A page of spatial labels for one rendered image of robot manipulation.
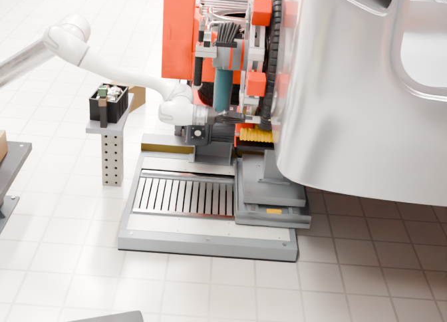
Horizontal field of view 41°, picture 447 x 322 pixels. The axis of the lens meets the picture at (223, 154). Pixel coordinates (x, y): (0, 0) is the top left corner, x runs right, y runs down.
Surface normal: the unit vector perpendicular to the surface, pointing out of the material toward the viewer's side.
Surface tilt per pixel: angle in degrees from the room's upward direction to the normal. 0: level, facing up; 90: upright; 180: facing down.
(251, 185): 0
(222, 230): 0
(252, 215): 90
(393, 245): 0
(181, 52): 90
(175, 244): 90
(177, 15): 90
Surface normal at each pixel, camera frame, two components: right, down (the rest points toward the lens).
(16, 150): 0.08, -0.86
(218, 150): -0.01, 0.50
